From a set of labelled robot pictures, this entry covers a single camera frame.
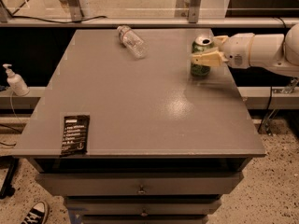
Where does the top grey drawer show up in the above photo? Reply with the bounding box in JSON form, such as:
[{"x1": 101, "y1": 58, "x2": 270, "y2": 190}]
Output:
[{"x1": 36, "y1": 172, "x2": 243, "y2": 196}]

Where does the grey metal post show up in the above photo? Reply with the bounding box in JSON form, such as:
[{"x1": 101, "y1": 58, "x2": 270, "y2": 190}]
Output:
[
  {"x1": 67, "y1": 0, "x2": 82, "y2": 22},
  {"x1": 188, "y1": 0, "x2": 202, "y2": 23}
]

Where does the grey drawer cabinet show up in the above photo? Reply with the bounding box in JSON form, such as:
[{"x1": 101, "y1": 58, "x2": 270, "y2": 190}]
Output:
[{"x1": 13, "y1": 29, "x2": 265, "y2": 224}]

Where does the middle grey drawer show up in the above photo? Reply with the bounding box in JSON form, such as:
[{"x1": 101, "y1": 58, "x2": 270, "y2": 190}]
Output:
[{"x1": 64, "y1": 197, "x2": 221, "y2": 215}]

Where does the black stand leg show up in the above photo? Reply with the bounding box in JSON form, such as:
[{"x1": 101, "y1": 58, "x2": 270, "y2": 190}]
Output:
[{"x1": 0, "y1": 156, "x2": 19, "y2": 199}]

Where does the black cable on ledge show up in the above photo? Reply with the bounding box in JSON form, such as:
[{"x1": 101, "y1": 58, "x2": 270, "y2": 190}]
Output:
[{"x1": 6, "y1": 9, "x2": 108, "y2": 24}]

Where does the clear plastic bottle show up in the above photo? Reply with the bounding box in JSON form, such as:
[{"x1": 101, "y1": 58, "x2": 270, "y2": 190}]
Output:
[{"x1": 117, "y1": 25, "x2": 148, "y2": 59}]

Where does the metal bracket under shelf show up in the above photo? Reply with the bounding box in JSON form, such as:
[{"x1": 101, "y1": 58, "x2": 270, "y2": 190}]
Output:
[{"x1": 273, "y1": 77, "x2": 299, "y2": 94}]

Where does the green soda can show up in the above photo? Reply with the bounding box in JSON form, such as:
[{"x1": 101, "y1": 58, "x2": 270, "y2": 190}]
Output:
[{"x1": 191, "y1": 35, "x2": 214, "y2": 77}]

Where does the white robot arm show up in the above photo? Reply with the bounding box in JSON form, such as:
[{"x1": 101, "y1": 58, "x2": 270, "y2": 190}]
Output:
[{"x1": 191, "y1": 24, "x2": 299, "y2": 77}]

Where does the black snack packet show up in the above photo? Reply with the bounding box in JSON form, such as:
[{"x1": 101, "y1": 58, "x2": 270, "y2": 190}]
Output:
[{"x1": 61, "y1": 115, "x2": 90, "y2": 156}]

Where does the grey drawer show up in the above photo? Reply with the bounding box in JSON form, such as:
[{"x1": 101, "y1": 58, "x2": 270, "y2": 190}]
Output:
[
  {"x1": 64, "y1": 197, "x2": 221, "y2": 215},
  {"x1": 36, "y1": 172, "x2": 243, "y2": 196}
]

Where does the grey metal post left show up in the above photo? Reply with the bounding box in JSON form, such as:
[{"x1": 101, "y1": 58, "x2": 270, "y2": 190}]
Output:
[{"x1": 67, "y1": 0, "x2": 82, "y2": 22}]

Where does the white pump dispenser bottle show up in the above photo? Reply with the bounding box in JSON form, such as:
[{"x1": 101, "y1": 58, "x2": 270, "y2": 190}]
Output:
[{"x1": 3, "y1": 63, "x2": 30, "y2": 96}]

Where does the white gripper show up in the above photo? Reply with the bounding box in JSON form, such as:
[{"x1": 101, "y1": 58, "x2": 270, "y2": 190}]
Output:
[{"x1": 191, "y1": 33, "x2": 254, "y2": 69}]

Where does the black and white sneaker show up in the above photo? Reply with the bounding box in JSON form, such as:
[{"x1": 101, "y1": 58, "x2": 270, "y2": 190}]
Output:
[{"x1": 21, "y1": 201, "x2": 50, "y2": 224}]

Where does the grey metal post right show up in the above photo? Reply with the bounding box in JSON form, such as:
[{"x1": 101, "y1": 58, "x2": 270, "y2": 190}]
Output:
[{"x1": 188, "y1": 0, "x2": 202, "y2": 23}]

